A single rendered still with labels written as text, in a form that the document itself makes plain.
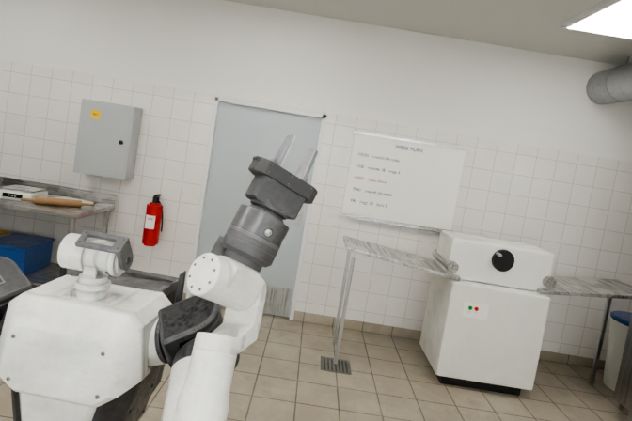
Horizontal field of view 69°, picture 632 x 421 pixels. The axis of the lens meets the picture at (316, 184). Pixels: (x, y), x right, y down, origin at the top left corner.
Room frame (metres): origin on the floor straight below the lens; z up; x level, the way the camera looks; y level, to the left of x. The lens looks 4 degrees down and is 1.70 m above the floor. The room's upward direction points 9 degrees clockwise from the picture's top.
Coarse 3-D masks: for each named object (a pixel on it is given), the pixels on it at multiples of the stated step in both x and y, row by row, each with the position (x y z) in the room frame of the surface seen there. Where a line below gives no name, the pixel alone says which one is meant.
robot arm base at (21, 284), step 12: (0, 264) 0.88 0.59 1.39; (12, 264) 0.89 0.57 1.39; (0, 276) 0.86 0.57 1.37; (12, 276) 0.87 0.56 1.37; (24, 276) 0.89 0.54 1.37; (0, 288) 0.85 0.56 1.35; (12, 288) 0.85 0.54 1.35; (24, 288) 0.87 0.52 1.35; (0, 300) 0.83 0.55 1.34; (0, 312) 0.84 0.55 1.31
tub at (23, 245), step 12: (0, 240) 3.98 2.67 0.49; (12, 240) 4.04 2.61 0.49; (24, 240) 4.10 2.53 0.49; (36, 240) 4.15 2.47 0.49; (48, 240) 4.22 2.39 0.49; (0, 252) 3.85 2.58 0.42; (12, 252) 3.86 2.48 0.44; (24, 252) 3.87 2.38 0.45; (36, 252) 4.02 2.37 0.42; (48, 252) 4.23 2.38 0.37; (24, 264) 3.87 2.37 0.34; (36, 264) 4.04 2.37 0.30; (48, 264) 4.26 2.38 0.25
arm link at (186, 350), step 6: (222, 318) 0.86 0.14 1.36; (216, 324) 0.83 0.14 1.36; (210, 330) 0.81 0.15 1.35; (186, 342) 0.81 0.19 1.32; (192, 342) 0.79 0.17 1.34; (186, 348) 0.78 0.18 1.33; (192, 348) 0.77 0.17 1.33; (180, 354) 0.77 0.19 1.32; (186, 354) 0.76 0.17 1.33; (174, 360) 0.77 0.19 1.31
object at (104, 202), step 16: (0, 176) 4.43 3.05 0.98; (48, 192) 4.42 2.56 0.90; (64, 192) 4.42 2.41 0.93; (80, 192) 4.42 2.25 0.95; (96, 192) 4.42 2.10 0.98; (16, 208) 3.72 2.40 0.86; (32, 208) 3.72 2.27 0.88; (48, 208) 3.80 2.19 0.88; (64, 208) 3.90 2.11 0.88; (80, 208) 4.01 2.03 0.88; (96, 208) 4.13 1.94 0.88; (112, 208) 4.38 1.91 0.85; (48, 272) 4.10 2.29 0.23
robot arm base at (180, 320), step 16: (176, 304) 0.86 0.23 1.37; (192, 304) 0.85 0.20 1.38; (208, 304) 0.84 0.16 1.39; (160, 320) 0.83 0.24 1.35; (176, 320) 0.82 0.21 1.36; (192, 320) 0.81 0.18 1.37; (208, 320) 0.81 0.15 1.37; (160, 336) 0.80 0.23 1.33; (176, 336) 0.79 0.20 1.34; (192, 336) 0.80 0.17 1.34; (176, 352) 0.80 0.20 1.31
